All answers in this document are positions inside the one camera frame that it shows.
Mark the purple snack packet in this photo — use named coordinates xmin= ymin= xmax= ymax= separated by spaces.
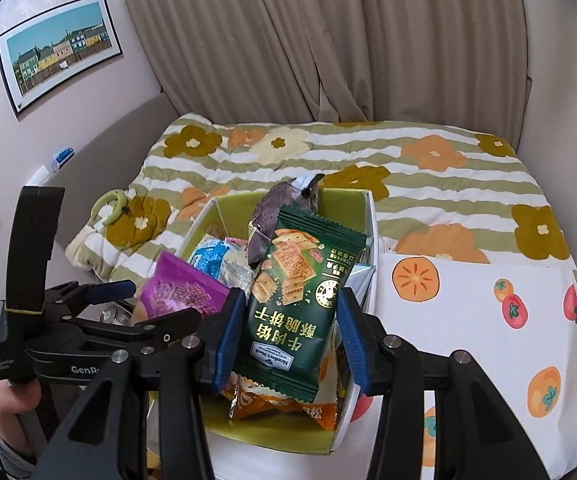
xmin=133 ymin=251 xmax=232 ymax=326

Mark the light blue snack packet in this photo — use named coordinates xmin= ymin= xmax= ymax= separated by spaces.
xmin=188 ymin=236 xmax=254 ymax=291

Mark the floral striped blanket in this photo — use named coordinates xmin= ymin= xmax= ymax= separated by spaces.
xmin=66 ymin=112 xmax=571 ymax=286

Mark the green cardboard box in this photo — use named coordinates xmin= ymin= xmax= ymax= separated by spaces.
xmin=173 ymin=187 xmax=379 ymax=456

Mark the beige curtain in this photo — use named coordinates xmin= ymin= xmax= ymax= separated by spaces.
xmin=113 ymin=0 xmax=529 ymax=123

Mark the framed houses picture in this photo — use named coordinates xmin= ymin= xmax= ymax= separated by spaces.
xmin=0 ymin=0 xmax=122 ymax=120

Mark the green cracker packet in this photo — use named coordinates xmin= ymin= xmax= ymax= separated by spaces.
xmin=231 ymin=205 xmax=369 ymax=406

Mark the grey headboard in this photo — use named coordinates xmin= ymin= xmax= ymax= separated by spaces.
xmin=33 ymin=92 xmax=179 ymax=196

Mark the person's left hand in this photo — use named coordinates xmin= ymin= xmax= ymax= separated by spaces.
xmin=0 ymin=381 xmax=42 ymax=420

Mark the orange snack packet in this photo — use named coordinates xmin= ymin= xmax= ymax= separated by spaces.
xmin=228 ymin=375 xmax=339 ymax=433

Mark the blue white small object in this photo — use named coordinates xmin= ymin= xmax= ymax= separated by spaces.
xmin=51 ymin=146 xmax=76 ymax=171

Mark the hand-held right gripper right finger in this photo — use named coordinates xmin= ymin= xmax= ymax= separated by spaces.
xmin=335 ymin=286 xmax=551 ymax=480

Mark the dark grey-purple snack packet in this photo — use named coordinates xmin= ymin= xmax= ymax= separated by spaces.
xmin=247 ymin=174 xmax=326 ymax=268

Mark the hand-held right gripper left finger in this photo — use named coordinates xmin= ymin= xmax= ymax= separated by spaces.
xmin=43 ymin=287 xmax=246 ymax=480

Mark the green ring clip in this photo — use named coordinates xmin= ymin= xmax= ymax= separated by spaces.
xmin=92 ymin=189 xmax=128 ymax=223

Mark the white paper piece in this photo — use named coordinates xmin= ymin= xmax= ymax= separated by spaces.
xmin=26 ymin=165 xmax=52 ymax=188

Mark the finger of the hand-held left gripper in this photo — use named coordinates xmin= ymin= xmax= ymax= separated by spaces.
xmin=81 ymin=308 xmax=202 ymax=356
xmin=43 ymin=280 xmax=136 ymax=319

